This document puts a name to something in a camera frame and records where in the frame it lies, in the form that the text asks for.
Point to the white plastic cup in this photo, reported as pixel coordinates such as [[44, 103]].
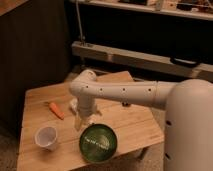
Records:
[[47, 138]]

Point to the white plastic bottle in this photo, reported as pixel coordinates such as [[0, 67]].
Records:
[[79, 120]]

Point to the wooden table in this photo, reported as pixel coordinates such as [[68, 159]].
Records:
[[134, 126]]

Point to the black handle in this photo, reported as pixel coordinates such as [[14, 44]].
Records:
[[184, 63]]

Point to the green bowl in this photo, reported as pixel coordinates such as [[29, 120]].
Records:
[[98, 143]]

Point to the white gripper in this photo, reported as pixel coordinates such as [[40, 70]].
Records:
[[88, 113]]

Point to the metal pole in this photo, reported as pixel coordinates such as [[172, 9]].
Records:
[[82, 38]]

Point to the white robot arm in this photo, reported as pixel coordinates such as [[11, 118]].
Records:
[[188, 143]]

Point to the orange carrot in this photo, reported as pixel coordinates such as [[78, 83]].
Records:
[[55, 109]]

